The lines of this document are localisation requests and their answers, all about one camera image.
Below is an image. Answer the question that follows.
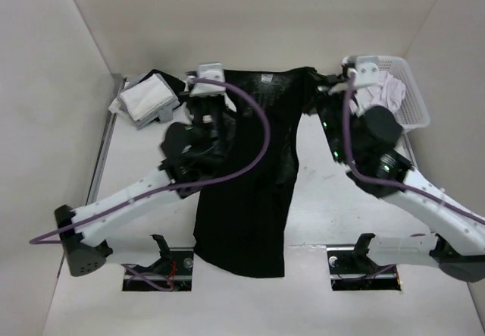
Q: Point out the folded black top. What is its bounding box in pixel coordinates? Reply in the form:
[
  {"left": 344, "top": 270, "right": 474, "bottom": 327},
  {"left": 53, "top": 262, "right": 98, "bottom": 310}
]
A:
[{"left": 130, "top": 69, "right": 186, "bottom": 110}]

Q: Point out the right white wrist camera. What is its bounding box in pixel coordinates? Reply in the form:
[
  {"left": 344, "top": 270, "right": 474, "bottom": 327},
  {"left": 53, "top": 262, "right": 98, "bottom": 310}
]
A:
[{"left": 342, "top": 55, "right": 379, "bottom": 89}]

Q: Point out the black tank top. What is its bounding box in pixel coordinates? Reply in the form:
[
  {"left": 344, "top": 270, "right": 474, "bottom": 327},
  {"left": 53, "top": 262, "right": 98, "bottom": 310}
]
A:
[{"left": 193, "top": 67, "right": 316, "bottom": 278}]

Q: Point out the folded white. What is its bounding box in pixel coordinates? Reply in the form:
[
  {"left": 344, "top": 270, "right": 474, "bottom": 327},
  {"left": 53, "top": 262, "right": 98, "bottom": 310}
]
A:
[
  {"left": 119, "top": 75, "right": 174, "bottom": 121},
  {"left": 108, "top": 97, "right": 130, "bottom": 120}
]

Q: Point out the white crumpled tank top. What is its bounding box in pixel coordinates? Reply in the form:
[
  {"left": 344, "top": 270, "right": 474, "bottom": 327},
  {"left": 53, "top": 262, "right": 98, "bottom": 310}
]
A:
[{"left": 349, "top": 71, "right": 406, "bottom": 114}]

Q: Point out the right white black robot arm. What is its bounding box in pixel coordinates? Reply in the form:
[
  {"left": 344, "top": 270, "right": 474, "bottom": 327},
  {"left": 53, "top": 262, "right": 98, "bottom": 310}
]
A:
[{"left": 311, "top": 74, "right": 484, "bottom": 283}]

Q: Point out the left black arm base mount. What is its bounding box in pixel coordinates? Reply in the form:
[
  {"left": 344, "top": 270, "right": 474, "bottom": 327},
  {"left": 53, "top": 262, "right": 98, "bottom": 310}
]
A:
[{"left": 122, "top": 235, "right": 194, "bottom": 292}]

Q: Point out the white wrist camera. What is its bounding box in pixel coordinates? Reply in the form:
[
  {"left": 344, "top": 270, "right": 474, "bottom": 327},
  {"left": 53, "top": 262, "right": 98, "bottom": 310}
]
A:
[
  {"left": 342, "top": 55, "right": 379, "bottom": 89},
  {"left": 189, "top": 62, "right": 226, "bottom": 97}
]

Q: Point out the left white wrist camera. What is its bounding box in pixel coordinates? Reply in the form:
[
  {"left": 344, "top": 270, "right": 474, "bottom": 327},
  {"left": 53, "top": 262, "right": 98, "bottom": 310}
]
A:
[{"left": 189, "top": 62, "right": 226, "bottom": 97}]

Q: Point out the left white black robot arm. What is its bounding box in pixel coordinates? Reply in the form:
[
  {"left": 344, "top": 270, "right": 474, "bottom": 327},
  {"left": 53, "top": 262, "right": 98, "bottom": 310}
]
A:
[{"left": 54, "top": 84, "right": 228, "bottom": 277}]

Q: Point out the bottom folded white top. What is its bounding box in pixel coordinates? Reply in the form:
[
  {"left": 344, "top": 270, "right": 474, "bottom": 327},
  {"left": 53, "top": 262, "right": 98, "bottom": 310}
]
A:
[{"left": 108, "top": 97, "right": 130, "bottom": 120}]

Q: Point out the folded grey top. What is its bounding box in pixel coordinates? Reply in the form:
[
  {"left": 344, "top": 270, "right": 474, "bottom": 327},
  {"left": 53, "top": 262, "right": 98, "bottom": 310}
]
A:
[{"left": 117, "top": 83, "right": 177, "bottom": 130}]

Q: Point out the white plastic basket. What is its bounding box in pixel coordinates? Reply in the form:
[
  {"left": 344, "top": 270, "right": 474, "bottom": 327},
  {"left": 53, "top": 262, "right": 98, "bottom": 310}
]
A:
[{"left": 342, "top": 55, "right": 432, "bottom": 135}]

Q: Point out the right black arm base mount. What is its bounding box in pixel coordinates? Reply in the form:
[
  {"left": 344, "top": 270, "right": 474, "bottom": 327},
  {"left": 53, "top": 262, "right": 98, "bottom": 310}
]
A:
[{"left": 326, "top": 233, "right": 401, "bottom": 291}]

